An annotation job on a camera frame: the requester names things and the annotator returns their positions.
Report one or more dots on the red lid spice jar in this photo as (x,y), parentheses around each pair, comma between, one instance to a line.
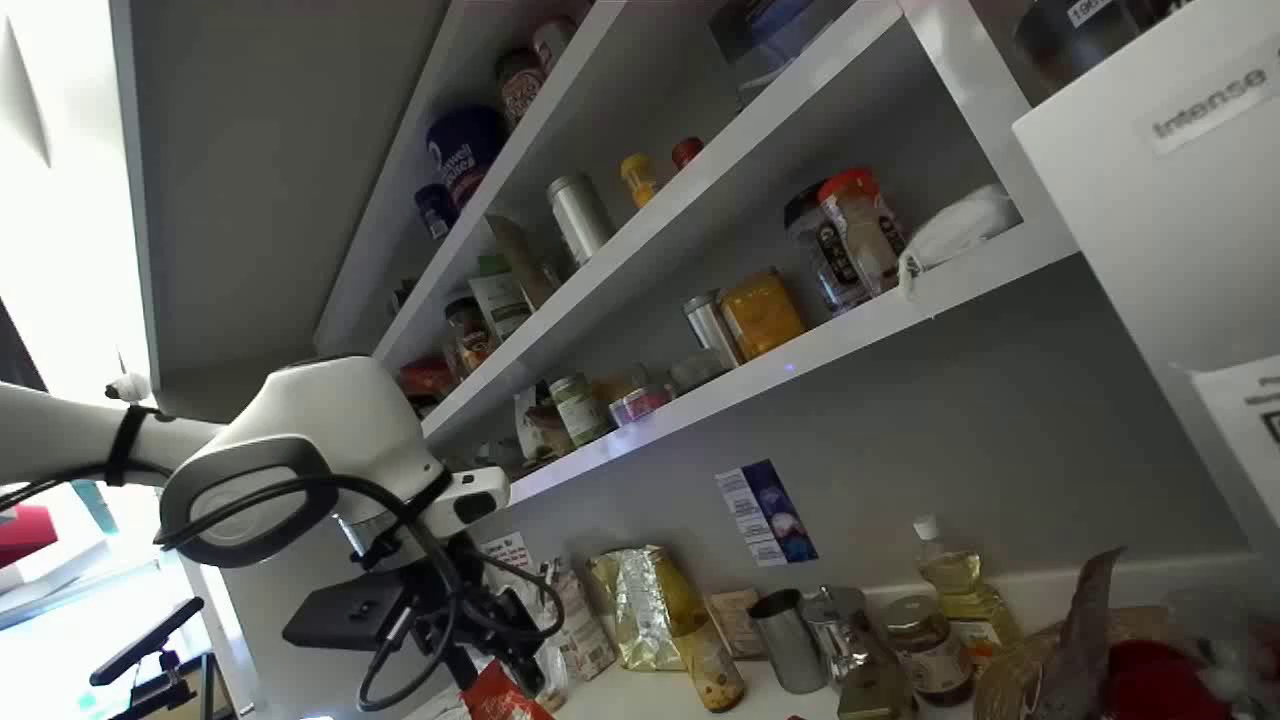
(865,226)

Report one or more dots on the gold foil bag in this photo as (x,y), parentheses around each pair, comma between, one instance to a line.
(647,606)

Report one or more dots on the brown lidded jar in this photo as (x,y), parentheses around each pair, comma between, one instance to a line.
(928,655)

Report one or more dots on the steel cup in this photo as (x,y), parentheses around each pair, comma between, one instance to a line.
(789,642)

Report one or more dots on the yellow box on shelf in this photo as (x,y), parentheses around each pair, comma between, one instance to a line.
(762,314)

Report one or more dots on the orange snack packet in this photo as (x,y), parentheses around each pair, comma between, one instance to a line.
(499,696)

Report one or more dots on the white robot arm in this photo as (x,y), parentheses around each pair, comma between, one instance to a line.
(316,440)

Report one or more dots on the white bowl on shelf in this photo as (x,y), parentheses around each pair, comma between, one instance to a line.
(959,230)

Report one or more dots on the blue canister top shelf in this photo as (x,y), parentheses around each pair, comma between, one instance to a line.
(461,149)

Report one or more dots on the blue white wall card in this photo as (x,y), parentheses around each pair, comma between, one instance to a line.
(764,514)

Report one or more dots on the silver can middle shelf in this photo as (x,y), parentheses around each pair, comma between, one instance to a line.
(576,214)

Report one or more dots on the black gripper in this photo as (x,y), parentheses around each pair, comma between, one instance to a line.
(440,623)

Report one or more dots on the white green jar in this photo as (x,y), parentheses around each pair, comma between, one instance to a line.
(576,411)

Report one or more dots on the yellow oil bottle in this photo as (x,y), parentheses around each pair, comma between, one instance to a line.
(967,596)

